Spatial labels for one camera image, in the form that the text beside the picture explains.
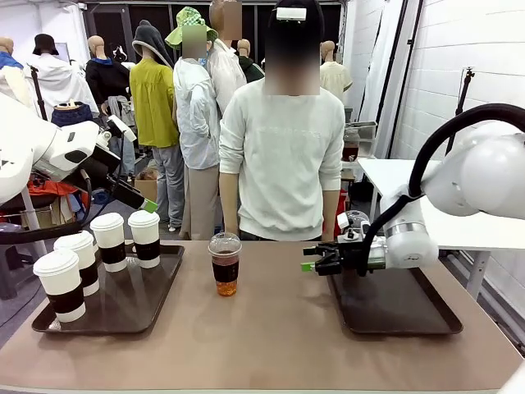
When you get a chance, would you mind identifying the red bag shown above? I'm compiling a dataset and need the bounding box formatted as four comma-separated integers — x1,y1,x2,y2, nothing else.
336,191,349,231

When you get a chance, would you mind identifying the blue jeans torso form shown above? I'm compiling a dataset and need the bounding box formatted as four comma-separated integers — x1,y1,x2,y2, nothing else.
50,101,95,129

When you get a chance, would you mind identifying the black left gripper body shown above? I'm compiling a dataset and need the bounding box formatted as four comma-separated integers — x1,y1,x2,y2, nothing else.
80,141,126,197

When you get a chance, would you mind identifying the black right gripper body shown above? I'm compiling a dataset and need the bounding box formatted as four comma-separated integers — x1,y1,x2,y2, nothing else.
326,241,368,277

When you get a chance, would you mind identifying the black tripod stand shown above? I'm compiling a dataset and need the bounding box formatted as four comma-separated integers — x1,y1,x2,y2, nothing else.
27,64,49,123
445,67,476,157

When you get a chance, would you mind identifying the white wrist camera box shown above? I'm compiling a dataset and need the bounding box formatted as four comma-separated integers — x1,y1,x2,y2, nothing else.
336,210,371,244
107,115,138,143

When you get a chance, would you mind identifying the person in white sweatshirt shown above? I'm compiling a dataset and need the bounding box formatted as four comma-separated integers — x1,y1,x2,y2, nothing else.
218,0,346,242

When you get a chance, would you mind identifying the white head-mounted device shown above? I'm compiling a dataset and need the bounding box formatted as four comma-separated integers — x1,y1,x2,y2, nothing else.
276,7,308,22

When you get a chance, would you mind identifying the mannequin in yellow shirt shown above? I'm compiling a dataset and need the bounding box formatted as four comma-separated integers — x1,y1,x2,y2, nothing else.
130,20,185,231

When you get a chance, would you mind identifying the dark brown serving tray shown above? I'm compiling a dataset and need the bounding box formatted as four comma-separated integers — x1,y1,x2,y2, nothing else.
31,244,186,335
326,264,464,336

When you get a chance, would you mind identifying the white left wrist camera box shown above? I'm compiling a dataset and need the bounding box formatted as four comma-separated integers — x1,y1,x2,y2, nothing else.
107,115,138,143

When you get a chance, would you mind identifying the mannequin in cream shirt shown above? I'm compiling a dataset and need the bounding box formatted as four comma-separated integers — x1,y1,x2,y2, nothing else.
318,40,354,107

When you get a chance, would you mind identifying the cardboard box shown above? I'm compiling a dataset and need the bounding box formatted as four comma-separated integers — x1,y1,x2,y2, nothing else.
134,168,159,203

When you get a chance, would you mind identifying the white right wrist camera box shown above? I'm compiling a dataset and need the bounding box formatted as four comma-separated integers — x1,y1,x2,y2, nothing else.
336,210,371,244

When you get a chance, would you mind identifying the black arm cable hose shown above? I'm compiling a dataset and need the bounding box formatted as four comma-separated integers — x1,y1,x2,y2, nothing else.
0,167,94,246
355,103,525,277

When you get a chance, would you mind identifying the glass jar with dark liquid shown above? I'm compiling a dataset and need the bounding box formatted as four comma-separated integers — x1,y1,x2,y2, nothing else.
341,127,362,163

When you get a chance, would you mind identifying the mannequin with black hat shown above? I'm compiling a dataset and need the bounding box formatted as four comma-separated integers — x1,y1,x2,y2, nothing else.
24,34,100,122

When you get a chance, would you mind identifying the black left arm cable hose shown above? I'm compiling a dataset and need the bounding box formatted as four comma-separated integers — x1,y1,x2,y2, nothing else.
0,167,94,246

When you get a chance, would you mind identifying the figure with green bucket hat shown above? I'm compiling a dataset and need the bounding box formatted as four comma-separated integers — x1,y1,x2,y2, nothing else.
165,7,223,241

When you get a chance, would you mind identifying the person's left forearm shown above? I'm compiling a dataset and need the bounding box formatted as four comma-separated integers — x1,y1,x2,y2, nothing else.
321,188,341,242

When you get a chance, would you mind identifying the small white table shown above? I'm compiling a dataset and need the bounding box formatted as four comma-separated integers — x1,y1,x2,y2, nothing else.
340,153,377,184

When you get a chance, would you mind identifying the orange cloth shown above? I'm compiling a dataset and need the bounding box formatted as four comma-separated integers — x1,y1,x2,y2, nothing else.
27,179,90,208

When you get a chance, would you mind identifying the mannequin in black sweater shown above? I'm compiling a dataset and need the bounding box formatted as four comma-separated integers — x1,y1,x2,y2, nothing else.
84,35,136,124

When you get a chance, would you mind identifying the person's right forearm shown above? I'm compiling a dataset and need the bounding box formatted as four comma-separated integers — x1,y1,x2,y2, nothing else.
218,171,241,240

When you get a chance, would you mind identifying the mannequin with blue scarf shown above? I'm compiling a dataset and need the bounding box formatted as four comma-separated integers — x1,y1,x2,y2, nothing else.
0,36,36,112

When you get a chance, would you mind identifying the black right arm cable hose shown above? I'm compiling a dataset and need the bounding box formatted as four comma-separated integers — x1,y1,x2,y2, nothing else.
355,103,525,277

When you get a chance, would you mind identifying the tall figure in white shirt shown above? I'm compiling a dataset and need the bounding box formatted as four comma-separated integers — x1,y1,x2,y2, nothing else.
207,0,249,121

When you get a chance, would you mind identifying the white paper cup black sleeve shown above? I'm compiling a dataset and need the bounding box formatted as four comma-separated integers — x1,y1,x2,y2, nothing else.
89,212,129,273
127,209,162,270
33,248,87,323
53,230,101,298

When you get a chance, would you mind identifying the clear plastic iced tea cup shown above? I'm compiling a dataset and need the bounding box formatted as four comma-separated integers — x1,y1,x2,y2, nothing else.
207,231,244,298

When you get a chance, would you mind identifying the mannequin in dark green top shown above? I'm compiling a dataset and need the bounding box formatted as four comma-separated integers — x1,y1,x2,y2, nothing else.
236,39,267,85

